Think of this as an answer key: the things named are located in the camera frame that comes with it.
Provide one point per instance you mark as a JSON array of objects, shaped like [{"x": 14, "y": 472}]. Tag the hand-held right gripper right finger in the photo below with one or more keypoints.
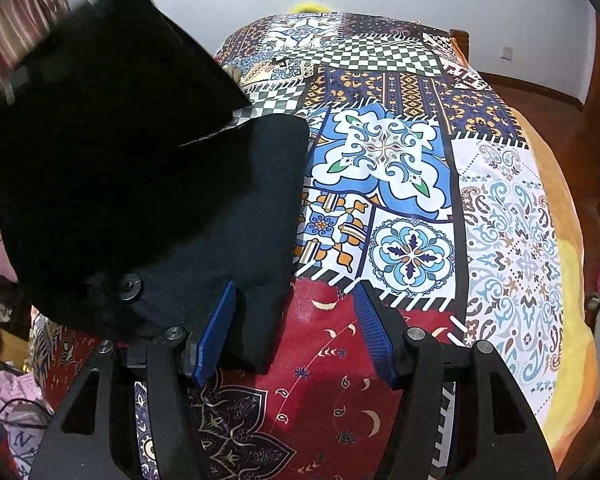
[{"x": 375, "y": 335}]

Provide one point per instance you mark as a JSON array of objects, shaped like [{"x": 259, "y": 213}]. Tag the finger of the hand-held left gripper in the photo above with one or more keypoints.
[{"x": 129, "y": 289}]

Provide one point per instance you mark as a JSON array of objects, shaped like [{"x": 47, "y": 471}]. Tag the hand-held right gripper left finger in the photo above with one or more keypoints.
[{"x": 212, "y": 332}]

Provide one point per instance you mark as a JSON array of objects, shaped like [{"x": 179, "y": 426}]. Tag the black pants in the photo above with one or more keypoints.
[{"x": 130, "y": 160}]

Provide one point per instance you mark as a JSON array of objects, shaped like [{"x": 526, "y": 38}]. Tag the pink cloth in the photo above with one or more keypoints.
[{"x": 10, "y": 400}]

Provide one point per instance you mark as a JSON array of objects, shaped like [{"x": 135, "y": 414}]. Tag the patchwork printed blanket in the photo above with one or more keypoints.
[{"x": 390, "y": 160}]

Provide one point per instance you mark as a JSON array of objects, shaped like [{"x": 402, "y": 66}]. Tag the orange yellow blanket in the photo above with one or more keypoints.
[{"x": 575, "y": 270}]

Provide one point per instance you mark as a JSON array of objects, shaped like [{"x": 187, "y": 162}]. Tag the pink striped curtain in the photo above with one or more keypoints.
[{"x": 25, "y": 5}]

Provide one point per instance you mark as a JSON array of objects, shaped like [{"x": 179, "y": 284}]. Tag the yellow pillow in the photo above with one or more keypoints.
[{"x": 307, "y": 6}]

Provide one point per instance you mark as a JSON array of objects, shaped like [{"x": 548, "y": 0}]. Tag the wooden bed frame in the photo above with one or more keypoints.
[{"x": 461, "y": 39}]

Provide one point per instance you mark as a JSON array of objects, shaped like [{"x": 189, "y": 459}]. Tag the white wall socket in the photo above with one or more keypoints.
[{"x": 506, "y": 51}]

